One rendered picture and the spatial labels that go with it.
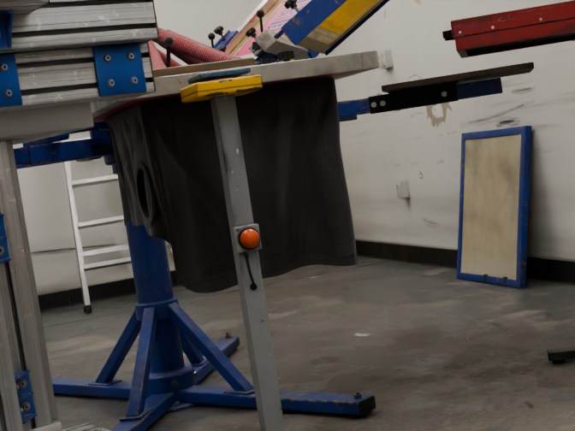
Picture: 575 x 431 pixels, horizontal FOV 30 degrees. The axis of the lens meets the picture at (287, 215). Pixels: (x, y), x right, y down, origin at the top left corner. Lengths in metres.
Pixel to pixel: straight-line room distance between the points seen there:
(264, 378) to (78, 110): 0.62
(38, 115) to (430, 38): 4.13
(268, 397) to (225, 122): 0.53
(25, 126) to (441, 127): 4.16
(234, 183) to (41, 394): 0.54
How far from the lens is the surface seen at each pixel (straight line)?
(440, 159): 5.96
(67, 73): 1.89
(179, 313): 3.62
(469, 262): 5.50
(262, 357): 2.09
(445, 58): 5.77
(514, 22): 3.25
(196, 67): 2.86
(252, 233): 2.02
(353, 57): 2.36
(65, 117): 1.97
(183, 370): 3.69
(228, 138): 2.05
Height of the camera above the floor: 0.82
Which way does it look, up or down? 4 degrees down
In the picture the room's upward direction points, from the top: 8 degrees counter-clockwise
